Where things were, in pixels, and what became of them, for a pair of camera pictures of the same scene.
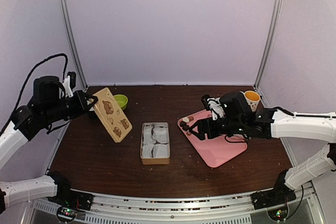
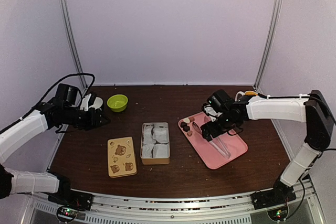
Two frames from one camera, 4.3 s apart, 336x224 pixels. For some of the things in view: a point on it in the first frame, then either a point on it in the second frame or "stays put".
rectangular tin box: [155, 143] stays put
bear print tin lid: [111, 115] → [121, 157]
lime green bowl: [122, 100] stays put
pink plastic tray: [216, 151] stays put
